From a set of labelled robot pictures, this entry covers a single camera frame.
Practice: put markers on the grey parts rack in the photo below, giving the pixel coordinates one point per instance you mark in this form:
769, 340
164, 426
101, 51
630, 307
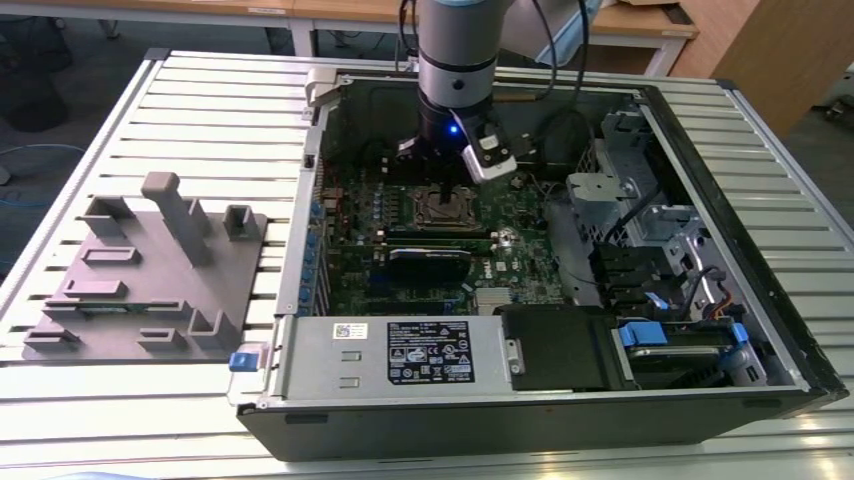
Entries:
167, 290

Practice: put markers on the black open PC case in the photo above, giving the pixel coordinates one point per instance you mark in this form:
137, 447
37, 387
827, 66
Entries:
467, 427

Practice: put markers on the black plastic disk bay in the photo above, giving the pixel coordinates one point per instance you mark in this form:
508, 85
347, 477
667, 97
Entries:
627, 270

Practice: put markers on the blue case latch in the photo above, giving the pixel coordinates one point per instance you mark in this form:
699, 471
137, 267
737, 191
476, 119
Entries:
242, 364

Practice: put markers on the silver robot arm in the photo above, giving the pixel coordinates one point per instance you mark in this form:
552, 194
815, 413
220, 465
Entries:
456, 40

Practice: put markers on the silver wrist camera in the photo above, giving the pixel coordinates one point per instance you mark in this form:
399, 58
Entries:
490, 167

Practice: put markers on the silver CPU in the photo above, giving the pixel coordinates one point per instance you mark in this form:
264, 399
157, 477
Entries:
459, 211

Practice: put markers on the CPU socket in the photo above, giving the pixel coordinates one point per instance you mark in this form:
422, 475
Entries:
450, 225

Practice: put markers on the round coin battery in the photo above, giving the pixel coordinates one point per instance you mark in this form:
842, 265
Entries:
520, 182

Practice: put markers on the black fan shroud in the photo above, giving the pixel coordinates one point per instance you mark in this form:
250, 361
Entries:
560, 350

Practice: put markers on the silver metal drive cage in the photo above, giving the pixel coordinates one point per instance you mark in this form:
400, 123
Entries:
594, 192

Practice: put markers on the black graphics card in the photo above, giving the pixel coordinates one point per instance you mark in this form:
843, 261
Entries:
427, 270

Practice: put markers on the dark office chair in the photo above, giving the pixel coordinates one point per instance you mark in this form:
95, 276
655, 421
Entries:
33, 105

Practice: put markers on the green motherboard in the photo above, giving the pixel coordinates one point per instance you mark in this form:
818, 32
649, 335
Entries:
527, 250

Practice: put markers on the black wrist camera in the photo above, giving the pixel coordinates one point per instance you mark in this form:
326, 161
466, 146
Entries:
408, 149

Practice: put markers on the wooden desk white frame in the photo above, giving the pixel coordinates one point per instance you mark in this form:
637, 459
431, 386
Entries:
167, 6
634, 29

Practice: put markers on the silver chipset heat sink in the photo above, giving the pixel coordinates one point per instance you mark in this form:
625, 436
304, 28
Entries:
495, 296

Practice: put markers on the wooden cabinet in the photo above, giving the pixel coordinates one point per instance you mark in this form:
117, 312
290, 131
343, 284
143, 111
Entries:
767, 50

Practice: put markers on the silver power supply unit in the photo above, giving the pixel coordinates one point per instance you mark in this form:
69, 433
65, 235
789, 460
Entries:
320, 360

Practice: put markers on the hard disk in blue carrier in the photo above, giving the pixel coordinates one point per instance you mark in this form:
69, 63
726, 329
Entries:
643, 334

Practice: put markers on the green RAM stick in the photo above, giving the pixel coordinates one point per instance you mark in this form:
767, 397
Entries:
440, 243
109, 308

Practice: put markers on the grey case release latch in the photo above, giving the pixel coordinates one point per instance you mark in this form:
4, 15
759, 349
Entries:
319, 85

